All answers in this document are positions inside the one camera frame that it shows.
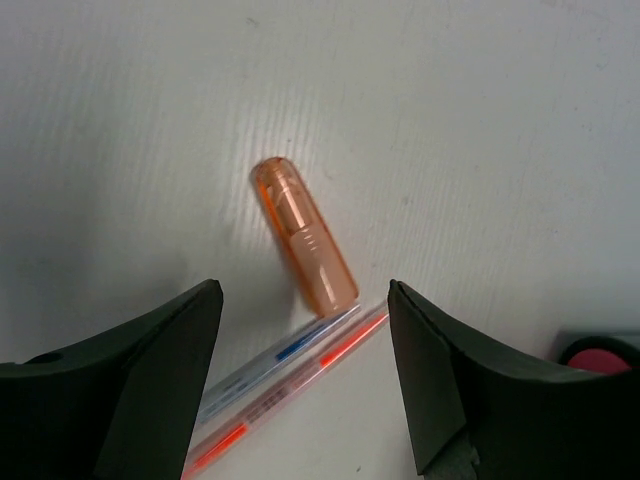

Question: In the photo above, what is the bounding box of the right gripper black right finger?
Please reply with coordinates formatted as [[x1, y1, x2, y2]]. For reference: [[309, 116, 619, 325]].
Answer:
[[387, 280, 639, 479]]

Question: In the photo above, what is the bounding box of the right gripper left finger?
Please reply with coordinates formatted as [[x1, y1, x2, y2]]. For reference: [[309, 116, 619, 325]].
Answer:
[[1, 279, 223, 479]]

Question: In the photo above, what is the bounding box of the orange capsule eraser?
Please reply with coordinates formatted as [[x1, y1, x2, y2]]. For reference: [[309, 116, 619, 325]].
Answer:
[[252, 157, 359, 317]]

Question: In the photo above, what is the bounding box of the red clear pen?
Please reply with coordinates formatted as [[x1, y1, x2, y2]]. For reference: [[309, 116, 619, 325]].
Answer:
[[181, 303, 389, 479]]

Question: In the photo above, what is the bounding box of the blue clear pen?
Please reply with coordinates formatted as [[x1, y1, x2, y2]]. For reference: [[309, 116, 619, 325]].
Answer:
[[194, 303, 360, 430]]

